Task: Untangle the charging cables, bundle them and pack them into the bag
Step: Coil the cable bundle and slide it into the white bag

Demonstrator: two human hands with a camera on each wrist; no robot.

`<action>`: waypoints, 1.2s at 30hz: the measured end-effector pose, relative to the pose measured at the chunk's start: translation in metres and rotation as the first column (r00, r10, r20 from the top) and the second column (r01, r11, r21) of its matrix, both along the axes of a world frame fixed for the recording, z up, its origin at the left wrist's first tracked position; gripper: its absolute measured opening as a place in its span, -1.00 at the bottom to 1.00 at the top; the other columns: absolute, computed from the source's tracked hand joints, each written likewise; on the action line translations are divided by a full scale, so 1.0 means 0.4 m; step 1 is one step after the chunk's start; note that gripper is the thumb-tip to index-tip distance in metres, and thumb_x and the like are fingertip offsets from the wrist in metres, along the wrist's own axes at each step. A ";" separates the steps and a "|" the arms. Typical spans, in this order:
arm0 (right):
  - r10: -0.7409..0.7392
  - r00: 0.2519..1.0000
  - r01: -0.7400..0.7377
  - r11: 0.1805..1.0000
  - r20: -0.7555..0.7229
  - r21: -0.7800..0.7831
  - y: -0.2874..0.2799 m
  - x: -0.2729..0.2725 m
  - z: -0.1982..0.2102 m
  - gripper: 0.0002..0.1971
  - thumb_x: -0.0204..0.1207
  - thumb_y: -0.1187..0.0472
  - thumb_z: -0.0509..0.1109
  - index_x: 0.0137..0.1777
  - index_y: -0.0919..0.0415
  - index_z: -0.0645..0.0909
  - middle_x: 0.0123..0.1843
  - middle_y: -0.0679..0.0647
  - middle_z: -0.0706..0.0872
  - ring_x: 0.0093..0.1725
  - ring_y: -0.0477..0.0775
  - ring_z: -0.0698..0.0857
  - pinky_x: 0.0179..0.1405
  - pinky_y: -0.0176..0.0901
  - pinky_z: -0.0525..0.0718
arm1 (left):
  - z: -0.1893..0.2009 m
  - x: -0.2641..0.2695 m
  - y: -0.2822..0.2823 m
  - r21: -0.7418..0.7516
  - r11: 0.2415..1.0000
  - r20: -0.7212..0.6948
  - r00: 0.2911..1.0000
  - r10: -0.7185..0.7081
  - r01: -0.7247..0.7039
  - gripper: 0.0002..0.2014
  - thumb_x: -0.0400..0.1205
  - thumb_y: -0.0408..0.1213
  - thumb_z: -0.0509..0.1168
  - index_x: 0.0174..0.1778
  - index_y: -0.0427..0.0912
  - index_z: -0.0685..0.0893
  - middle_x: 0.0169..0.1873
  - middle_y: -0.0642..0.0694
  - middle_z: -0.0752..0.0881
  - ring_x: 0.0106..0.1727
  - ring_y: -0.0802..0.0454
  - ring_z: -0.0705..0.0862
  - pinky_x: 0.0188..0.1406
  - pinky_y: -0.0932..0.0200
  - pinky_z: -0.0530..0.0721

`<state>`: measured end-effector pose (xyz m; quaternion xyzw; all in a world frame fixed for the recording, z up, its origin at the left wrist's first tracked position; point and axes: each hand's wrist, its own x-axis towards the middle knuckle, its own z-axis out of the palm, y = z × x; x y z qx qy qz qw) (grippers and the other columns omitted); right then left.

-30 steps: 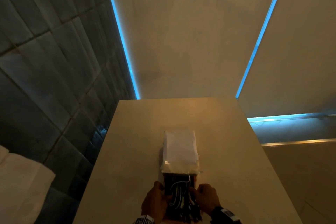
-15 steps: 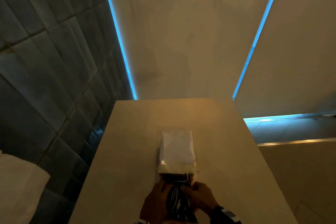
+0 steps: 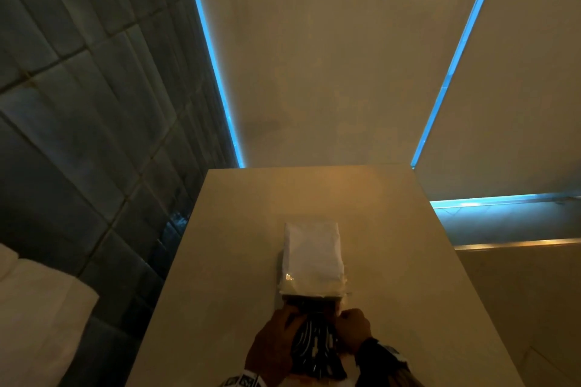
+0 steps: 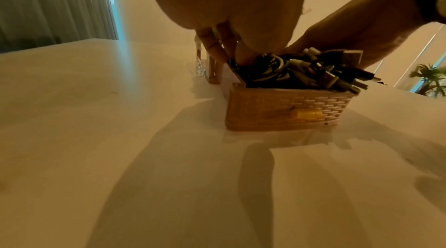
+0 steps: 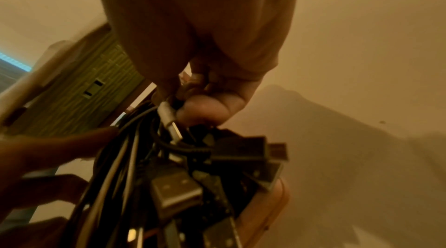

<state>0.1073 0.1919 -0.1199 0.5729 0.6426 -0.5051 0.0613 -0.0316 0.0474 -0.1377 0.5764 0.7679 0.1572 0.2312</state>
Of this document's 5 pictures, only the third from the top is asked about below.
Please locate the person's left hand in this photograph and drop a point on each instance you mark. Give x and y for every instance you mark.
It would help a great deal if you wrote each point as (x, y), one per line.
(270, 350)

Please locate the person's right hand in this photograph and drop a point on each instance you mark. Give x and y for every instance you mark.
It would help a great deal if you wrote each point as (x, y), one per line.
(354, 330)

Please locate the white plastic pouch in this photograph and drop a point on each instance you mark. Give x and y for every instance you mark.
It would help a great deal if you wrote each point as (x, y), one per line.
(313, 255)

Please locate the white table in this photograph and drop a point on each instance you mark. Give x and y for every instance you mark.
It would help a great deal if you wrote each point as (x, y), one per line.
(227, 241)

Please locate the window sill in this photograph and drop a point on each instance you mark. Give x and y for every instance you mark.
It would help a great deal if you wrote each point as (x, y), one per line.
(504, 223)

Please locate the white pillow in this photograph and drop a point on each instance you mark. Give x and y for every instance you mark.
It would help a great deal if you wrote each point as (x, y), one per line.
(41, 323)

